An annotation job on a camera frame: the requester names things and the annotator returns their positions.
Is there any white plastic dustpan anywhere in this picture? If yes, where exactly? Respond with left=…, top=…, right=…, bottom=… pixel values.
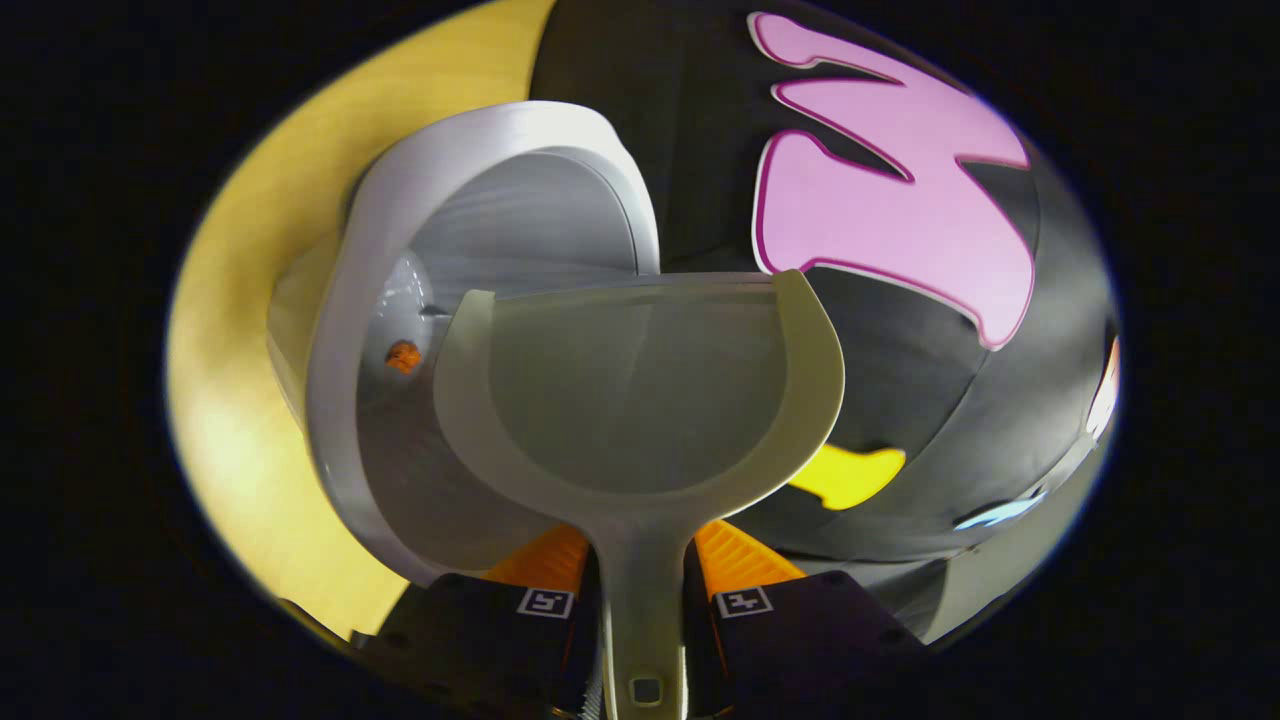
left=432, top=270, right=847, bottom=720

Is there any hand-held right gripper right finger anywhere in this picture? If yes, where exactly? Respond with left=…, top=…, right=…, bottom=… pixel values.
left=683, top=520, right=931, bottom=720

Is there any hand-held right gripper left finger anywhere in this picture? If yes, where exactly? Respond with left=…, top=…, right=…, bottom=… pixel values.
left=355, top=522, right=607, bottom=720

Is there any white ribbed garbage bin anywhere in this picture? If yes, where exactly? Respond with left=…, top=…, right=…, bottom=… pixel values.
left=265, top=100, right=662, bottom=588

